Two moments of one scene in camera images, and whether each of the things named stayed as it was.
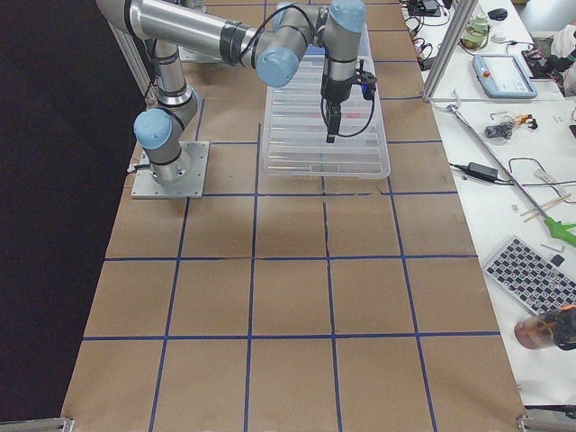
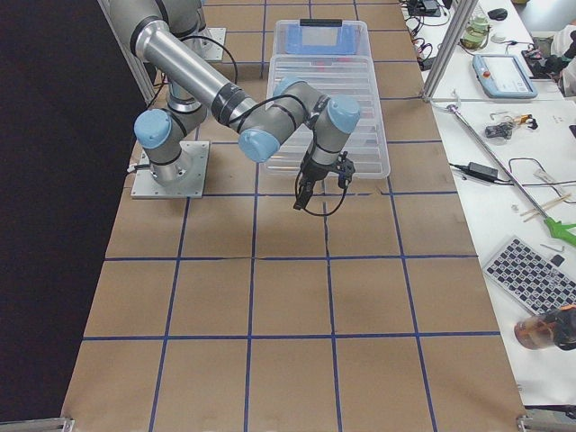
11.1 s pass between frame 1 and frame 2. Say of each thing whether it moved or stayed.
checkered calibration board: stayed
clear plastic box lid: stayed
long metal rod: stayed
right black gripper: moved
